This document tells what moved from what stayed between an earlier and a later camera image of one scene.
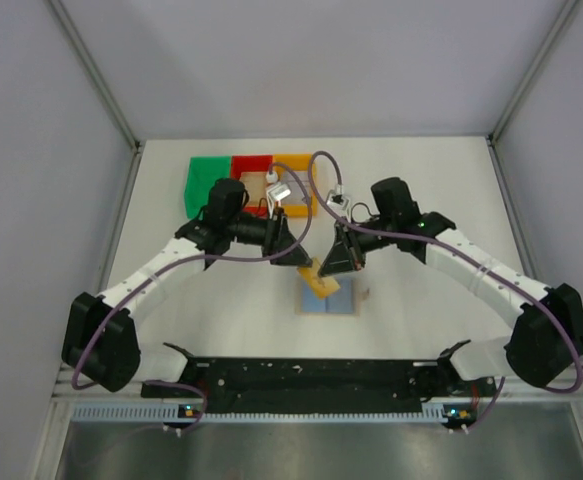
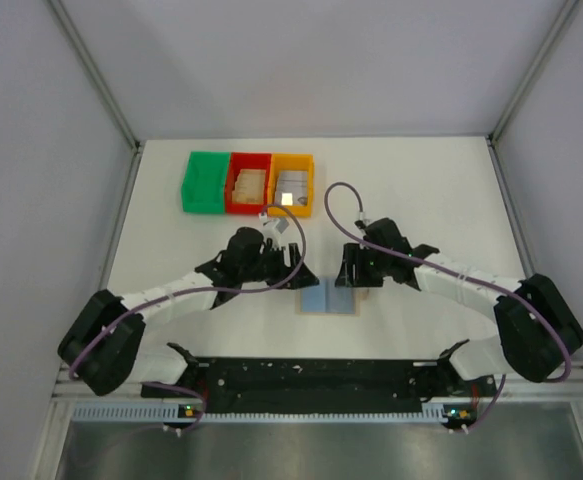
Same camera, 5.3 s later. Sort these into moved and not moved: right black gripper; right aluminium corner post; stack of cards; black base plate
Moved: right black gripper
Not moved: right aluminium corner post; stack of cards; black base plate
